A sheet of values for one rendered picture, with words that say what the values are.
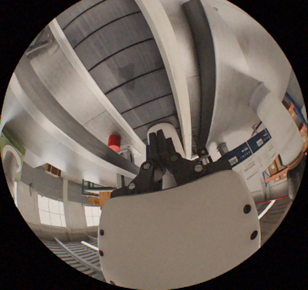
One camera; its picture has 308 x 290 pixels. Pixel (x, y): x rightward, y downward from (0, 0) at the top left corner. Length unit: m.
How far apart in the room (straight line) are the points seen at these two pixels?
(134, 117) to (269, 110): 0.27
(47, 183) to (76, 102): 5.53
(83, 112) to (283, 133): 0.42
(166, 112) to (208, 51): 0.12
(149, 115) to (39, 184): 5.53
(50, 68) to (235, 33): 0.29
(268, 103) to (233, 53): 0.14
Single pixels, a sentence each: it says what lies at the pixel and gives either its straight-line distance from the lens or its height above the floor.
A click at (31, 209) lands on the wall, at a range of 5.60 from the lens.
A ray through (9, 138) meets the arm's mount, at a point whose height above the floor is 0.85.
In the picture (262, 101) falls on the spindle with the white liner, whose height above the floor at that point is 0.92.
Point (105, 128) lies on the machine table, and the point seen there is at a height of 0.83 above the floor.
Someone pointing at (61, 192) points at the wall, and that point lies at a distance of 6.03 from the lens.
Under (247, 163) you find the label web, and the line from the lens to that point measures 0.40.
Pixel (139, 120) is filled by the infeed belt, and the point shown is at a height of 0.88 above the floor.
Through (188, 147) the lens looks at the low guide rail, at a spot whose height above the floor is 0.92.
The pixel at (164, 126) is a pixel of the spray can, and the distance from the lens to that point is 0.16.
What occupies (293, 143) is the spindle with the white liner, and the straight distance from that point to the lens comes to 0.26.
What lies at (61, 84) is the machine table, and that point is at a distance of 0.22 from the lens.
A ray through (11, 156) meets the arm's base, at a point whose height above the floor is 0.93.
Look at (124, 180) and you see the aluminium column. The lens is 0.28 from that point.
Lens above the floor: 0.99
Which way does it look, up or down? 36 degrees down
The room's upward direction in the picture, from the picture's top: 167 degrees clockwise
